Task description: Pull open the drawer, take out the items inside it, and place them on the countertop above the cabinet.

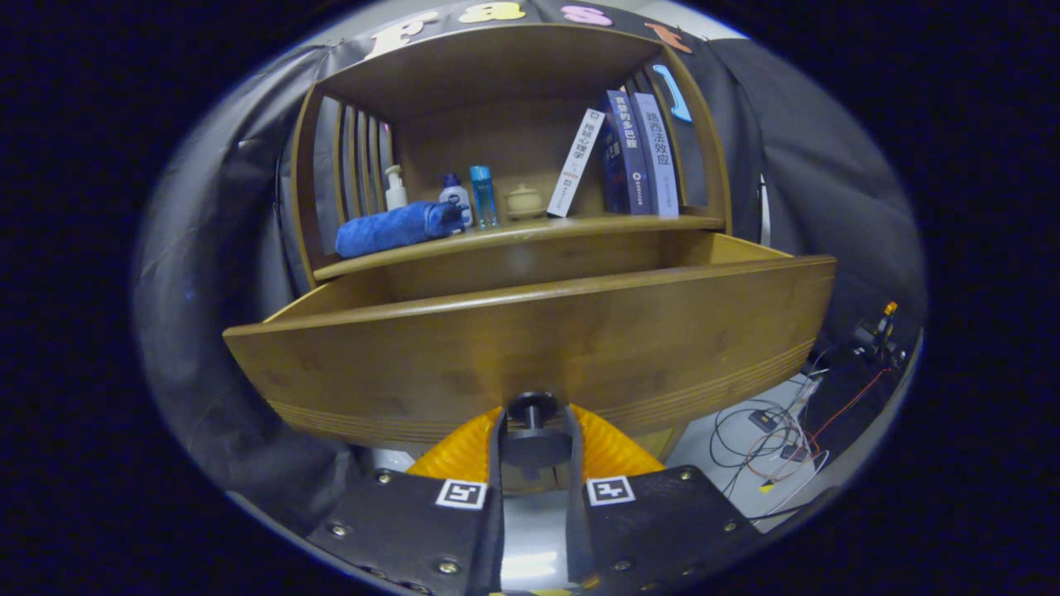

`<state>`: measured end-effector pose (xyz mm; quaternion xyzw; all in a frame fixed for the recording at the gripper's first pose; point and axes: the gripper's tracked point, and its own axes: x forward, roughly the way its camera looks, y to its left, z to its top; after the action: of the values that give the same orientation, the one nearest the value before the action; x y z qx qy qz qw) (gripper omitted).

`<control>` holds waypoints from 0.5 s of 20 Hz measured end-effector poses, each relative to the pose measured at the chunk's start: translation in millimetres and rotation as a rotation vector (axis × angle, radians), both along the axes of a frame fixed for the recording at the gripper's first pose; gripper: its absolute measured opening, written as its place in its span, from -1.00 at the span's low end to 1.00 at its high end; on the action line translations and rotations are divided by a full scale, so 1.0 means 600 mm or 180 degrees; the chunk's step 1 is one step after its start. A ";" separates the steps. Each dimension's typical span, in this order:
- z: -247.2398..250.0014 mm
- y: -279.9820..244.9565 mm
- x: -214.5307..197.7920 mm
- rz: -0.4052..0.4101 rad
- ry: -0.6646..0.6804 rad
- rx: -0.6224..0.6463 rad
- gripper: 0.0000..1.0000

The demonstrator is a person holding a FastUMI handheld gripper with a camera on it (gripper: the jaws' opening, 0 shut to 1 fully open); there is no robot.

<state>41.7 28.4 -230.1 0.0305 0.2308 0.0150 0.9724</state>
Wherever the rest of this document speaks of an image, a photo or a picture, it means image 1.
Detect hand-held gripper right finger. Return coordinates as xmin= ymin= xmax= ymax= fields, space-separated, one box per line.
xmin=563 ymin=404 xmax=764 ymax=595

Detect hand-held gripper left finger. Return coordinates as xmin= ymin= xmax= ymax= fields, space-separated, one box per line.
xmin=306 ymin=406 xmax=508 ymax=596

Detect black drawer knob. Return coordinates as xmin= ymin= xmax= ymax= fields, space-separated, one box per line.
xmin=499 ymin=392 xmax=574 ymax=481

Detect wooden drawer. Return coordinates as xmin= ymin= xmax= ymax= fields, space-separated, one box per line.
xmin=222 ymin=232 xmax=837 ymax=448

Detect wooden countertop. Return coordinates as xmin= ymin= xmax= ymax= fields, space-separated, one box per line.
xmin=313 ymin=214 xmax=725 ymax=282

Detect wooden cabinet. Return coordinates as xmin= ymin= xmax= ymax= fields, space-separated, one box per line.
xmin=282 ymin=23 xmax=734 ymax=464

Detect blue folded towel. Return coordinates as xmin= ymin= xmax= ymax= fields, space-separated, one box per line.
xmin=335 ymin=200 xmax=466 ymax=259

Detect white lotion bottle blue cap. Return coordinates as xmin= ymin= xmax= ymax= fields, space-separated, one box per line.
xmin=438 ymin=172 xmax=474 ymax=228

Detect clear blue bottle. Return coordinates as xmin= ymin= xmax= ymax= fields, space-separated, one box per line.
xmin=469 ymin=165 xmax=499 ymax=229

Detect beige lidded tea cup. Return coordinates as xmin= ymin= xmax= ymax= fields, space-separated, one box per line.
xmin=505 ymin=183 xmax=547 ymax=221

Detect pale lavender book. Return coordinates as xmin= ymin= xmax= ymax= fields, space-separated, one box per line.
xmin=631 ymin=92 xmax=681 ymax=219

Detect white book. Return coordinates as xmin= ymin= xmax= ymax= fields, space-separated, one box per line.
xmin=547 ymin=108 xmax=606 ymax=219

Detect dark blue book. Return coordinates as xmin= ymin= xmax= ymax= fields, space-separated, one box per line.
xmin=598 ymin=89 xmax=655 ymax=216

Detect tangled floor cables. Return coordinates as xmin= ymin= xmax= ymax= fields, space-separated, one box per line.
xmin=711 ymin=364 xmax=833 ymax=506

